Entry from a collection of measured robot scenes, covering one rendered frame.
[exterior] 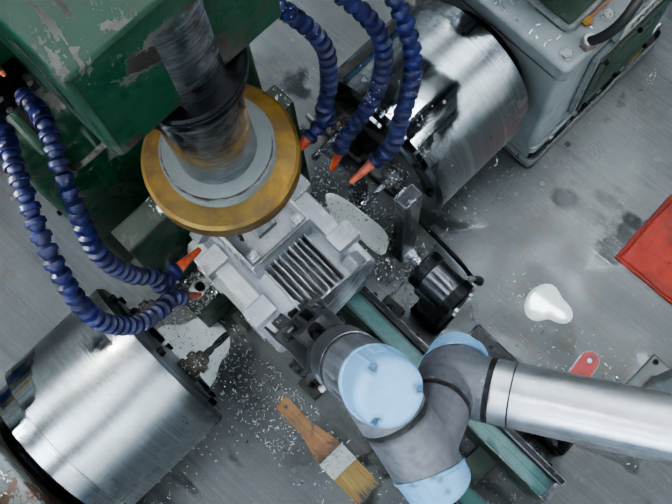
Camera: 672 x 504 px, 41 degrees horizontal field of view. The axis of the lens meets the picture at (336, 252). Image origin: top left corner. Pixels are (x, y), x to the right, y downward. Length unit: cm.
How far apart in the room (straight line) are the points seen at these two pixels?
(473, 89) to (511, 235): 38
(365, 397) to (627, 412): 30
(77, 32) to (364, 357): 41
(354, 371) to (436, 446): 12
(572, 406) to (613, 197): 66
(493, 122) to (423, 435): 52
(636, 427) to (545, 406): 9
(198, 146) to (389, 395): 30
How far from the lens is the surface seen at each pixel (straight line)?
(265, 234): 122
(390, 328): 138
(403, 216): 111
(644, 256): 158
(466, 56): 126
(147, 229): 122
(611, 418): 101
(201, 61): 76
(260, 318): 123
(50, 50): 68
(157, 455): 121
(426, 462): 93
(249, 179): 98
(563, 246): 156
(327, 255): 123
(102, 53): 67
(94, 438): 118
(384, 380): 87
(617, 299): 156
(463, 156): 126
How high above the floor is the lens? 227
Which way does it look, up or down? 75 degrees down
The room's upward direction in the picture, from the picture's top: 10 degrees counter-clockwise
